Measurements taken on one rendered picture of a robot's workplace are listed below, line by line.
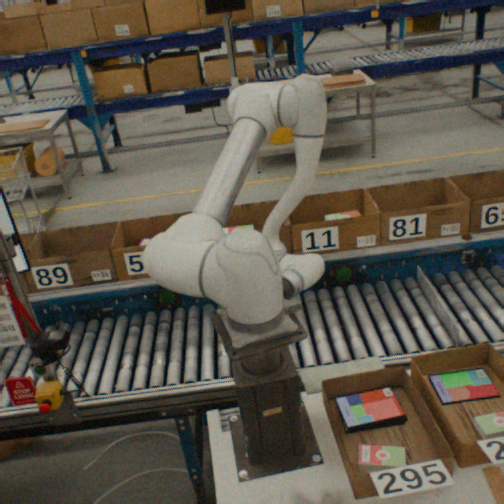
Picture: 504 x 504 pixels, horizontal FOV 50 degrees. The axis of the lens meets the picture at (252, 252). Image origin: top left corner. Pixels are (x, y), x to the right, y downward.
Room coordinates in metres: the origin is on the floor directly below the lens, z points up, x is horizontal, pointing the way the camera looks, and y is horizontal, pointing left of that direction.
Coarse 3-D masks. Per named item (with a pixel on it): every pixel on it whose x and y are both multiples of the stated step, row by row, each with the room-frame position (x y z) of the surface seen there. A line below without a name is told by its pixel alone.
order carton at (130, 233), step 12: (156, 216) 2.38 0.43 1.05; (168, 216) 2.38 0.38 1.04; (180, 216) 2.38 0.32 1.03; (120, 228) 2.34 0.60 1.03; (132, 228) 2.38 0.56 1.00; (144, 228) 2.38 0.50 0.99; (156, 228) 2.38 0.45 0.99; (168, 228) 2.38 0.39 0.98; (120, 240) 2.28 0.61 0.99; (132, 240) 2.38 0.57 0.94; (120, 252) 2.09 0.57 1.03; (132, 252) 2.09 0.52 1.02; (120, 264) 2.09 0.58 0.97; (120, 276) 2.09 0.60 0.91; (132, 276) 2.09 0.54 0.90; (144, 276) 2.09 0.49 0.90
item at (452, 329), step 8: (424, 280) 1.91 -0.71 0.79; (424, 288) 1.90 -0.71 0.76; (432, 288) 1.82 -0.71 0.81; (432, 296) 1.81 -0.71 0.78; (432, 304) 1.81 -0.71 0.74; (440, 304) 1.72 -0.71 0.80; (440, 312) 1.72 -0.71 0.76; (448, 312) 1.65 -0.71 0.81; (440, 320) 1.71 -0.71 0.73; (448, 320) 1.64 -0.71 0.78; (448, 328) 1.63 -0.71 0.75; (456, 328) 1.56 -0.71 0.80; (456, 336) 1.56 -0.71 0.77; (456, 344) 1.55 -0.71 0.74
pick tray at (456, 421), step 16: (432, 352) 1.40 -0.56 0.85; (448, 352) 1.40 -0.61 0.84; (464, 352) 1.40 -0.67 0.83; (480, 352) 1.40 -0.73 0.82; (496, 352) 1.36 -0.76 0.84; (416, 368) 1.34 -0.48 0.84; (432, 368) 1.39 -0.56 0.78; (448, 368) 1.40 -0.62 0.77; (464, 368) 1.40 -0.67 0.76; (496, 368) 1.35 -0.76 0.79; (416, 384) 1.33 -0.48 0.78; (496, 384) 1.30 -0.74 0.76; (432, 400) 1.21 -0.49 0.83; (480, 400) 1.24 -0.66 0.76; (496, 400) 1.24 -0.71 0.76; (448, 416) 1.20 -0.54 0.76; (464, 416) 1.19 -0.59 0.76; (448, 432) 1.09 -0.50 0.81; (464, 432) 1.13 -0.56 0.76; (464, 448) 1.01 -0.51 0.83; (480, 448) 1.02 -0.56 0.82; (464, 464) 1.01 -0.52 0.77; (480, 464) 1.02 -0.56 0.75
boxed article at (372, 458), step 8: (360, 448) 1.10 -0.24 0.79; (368, 448) 1.09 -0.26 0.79; (376, 448) 1.09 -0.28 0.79; (384, 448) 1.09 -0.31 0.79; (392, 448) 1.08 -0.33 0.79; (400, 448) 1.08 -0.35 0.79; (360, 456) 1.07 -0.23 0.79; (368, 456) 1.06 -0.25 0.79; (376, 456) 1.06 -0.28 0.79; (384, 456) 1.06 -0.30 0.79; (392, 456) 1.05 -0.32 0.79; (400, 456) 1.05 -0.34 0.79; (360, 464) 1.05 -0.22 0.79; (368, 464) 1.04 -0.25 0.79; (376, 464) 1.03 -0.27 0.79; (384, 464) 1.03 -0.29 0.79; (392, 464) 1.03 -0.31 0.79; (400, 464) 1.02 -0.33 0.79
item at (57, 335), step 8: (40, 336) 1.47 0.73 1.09; (48, 336) 1.46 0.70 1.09; (56, 336) 1.45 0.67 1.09; (64, 336) 1.46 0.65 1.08; (32, 344) 1.44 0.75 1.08; (40, 344) 1.43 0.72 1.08; (48, 344) 1.43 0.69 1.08; (56, 344) 1.43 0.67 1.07; (64, 344) 1.43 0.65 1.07; (32, 352) 1.43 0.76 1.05; (40, 352) 1.43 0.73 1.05; (48, 352) 1.43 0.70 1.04; (56, 352) 1.46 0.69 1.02; (48, 360) 1.45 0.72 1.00; (56, 360) 1.44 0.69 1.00
